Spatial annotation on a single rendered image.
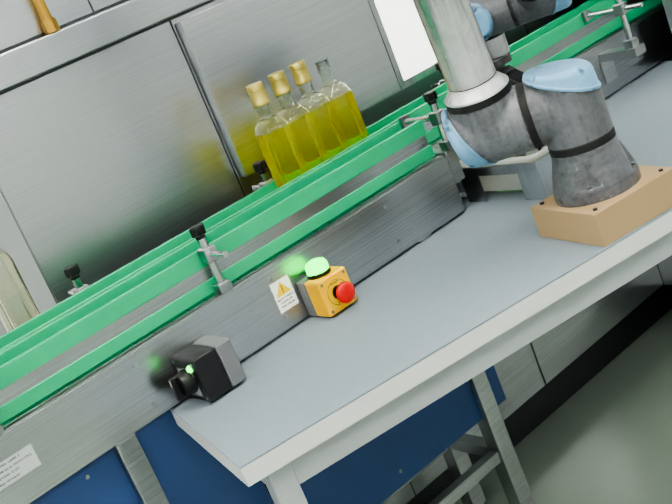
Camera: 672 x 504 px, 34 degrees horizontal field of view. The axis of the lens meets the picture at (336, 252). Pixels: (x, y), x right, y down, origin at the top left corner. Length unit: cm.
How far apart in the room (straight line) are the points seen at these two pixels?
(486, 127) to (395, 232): 38
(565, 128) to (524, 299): 30
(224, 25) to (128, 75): 23
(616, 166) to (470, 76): 29
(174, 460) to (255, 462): 36
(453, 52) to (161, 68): 66
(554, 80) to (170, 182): 81
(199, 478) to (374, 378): 44
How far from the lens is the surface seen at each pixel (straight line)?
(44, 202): 211
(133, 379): 186
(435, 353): 169
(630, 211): 188
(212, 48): 226
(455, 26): 182
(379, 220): 212
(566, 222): 191
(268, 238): 200
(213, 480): 198
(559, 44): 269
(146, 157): 220
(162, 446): 192
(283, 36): 236
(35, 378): 181
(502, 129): 186
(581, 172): 188
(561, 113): 185
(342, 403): 164
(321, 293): 196
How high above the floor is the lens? 141
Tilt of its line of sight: 16 degrees down
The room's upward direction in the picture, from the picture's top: 22 degrees counter-clockwise
